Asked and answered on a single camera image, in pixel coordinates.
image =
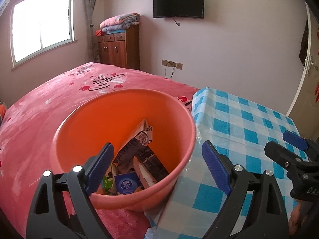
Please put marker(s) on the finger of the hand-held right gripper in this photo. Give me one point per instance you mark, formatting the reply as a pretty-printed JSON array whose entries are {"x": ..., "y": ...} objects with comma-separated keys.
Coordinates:
[
  {"x": 295, "y": 139},
  {"x": 281, "y": 155}
]

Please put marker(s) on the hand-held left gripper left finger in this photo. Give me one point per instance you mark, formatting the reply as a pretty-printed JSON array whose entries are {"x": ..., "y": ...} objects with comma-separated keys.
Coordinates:
[{"x": 99, "y": 169}]

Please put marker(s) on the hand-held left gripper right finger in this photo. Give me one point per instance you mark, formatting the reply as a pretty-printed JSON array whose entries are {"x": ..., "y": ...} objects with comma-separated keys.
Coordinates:
[{"x": 215, "y": 169}]

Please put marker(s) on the green snack packet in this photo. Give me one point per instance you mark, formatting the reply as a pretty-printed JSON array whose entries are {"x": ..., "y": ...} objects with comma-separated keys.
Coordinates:
[{"x": 108, "y": 181}]

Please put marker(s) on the blue tissue packet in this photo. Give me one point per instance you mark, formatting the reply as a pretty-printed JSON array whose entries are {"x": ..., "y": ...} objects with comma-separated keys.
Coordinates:
[{"x": 127, "y": 184}]

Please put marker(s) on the grey foil bag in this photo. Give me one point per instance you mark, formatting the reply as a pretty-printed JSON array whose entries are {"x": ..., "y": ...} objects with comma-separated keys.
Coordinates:
[{"x": 144, "y": 176}]

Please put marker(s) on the black cardboard carton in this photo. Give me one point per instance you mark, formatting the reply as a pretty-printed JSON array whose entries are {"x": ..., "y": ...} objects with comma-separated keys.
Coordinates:
[{"x": 147, "y": 159}]

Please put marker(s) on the orange plastic basin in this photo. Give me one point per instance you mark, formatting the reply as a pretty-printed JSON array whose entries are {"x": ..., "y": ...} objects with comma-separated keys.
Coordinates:
[{"x": 119, "y": 114}]

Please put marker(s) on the person's right hand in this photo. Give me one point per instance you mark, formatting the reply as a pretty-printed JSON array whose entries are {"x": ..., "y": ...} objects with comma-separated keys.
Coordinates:
[{"x": 295, "y": 219}]

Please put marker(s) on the white door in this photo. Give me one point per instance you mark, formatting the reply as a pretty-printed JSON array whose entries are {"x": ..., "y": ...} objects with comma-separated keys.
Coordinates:
[{"x": 306, "y": 97}]

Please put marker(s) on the blue checked tablecloth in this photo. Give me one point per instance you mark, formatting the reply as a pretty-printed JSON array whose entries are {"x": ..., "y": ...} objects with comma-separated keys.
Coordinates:
[{"x": 236, "y": 129}]

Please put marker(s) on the red knot decoration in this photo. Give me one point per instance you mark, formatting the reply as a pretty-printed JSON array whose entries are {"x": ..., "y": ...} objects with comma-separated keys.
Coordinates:
[{"x": 317, "y": 88}]

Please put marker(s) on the pink printed bed blanket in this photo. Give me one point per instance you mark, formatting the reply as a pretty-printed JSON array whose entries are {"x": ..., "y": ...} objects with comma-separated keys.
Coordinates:
[{"x": 49, "y": 104}]

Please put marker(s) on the dark hanging cloth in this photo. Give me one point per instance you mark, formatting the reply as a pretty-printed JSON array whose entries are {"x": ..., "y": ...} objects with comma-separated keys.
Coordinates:
[{"x": 303, "y": 44}]

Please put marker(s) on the brown wooden cabinet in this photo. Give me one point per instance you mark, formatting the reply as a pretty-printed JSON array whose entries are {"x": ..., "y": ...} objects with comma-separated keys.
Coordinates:
[{"x": 119, "y": 49}]

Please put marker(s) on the small red box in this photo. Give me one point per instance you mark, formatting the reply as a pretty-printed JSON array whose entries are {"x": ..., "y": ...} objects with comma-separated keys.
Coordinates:
[{"x": 98, "y": 32}]

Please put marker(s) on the folded pink blankets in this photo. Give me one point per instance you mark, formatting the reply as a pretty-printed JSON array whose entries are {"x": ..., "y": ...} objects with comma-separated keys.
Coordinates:
[{"x": 119, "y": 21}]

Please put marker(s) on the grey curtain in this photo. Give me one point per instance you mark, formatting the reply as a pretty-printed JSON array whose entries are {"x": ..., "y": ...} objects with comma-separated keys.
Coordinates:
[{"x": 89, "y": 17}]

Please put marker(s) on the window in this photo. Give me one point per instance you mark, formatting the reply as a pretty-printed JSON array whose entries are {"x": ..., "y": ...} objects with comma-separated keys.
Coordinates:
[{"x": 39, "y": 22}]

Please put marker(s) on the beige wall socket row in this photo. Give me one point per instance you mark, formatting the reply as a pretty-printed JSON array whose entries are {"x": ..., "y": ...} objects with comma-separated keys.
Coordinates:
[{"x": 169, "y": 63}]

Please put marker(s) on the black wall television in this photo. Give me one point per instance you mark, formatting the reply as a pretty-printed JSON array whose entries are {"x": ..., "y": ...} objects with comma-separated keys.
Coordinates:
[{"x": 178, "y": 3}]

